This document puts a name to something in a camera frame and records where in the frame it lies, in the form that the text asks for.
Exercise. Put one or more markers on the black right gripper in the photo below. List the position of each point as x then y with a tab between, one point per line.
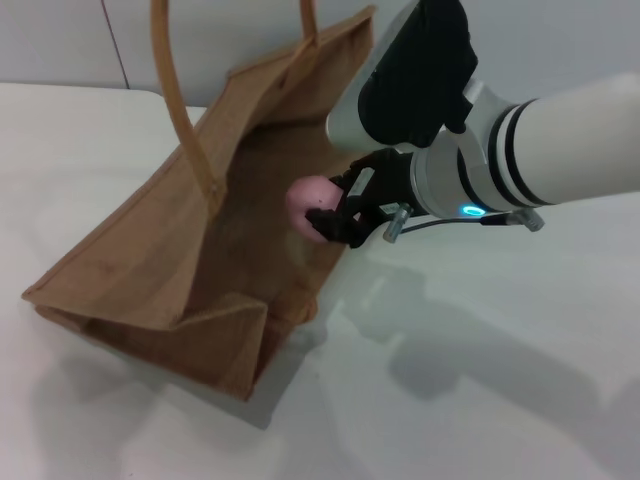
385	180

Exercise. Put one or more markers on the pink toy peach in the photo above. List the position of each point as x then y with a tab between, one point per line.
312	197

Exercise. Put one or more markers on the brown woven jute handbag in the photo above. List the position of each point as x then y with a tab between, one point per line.
150	280

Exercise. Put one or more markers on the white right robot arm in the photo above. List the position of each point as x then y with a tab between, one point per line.
550	150

